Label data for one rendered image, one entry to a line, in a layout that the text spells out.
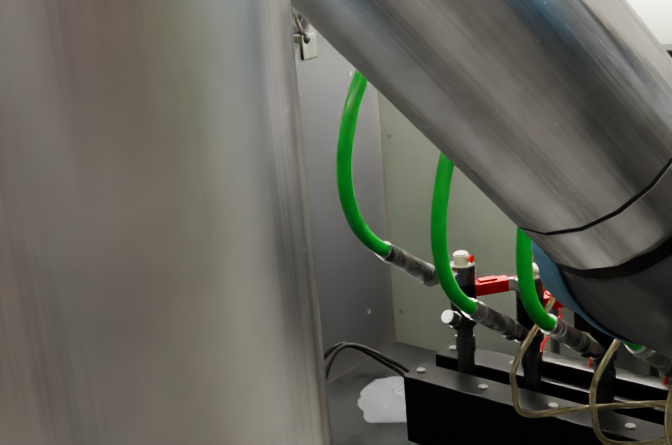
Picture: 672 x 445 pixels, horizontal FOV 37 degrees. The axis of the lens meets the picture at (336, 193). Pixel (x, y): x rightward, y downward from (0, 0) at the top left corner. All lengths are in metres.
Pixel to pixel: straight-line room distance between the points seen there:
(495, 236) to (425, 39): 1.12
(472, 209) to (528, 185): 1.09
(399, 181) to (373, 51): 1.18
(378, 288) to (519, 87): 1.22
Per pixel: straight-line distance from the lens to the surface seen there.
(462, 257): 1.07
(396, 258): 0.97
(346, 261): 1.43
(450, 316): 1.07
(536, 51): 0.29
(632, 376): 1.08
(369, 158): 1.44
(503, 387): 1.09
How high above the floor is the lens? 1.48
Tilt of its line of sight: 16 degrees down
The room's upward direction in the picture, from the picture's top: 5 degrees counter-clockwise
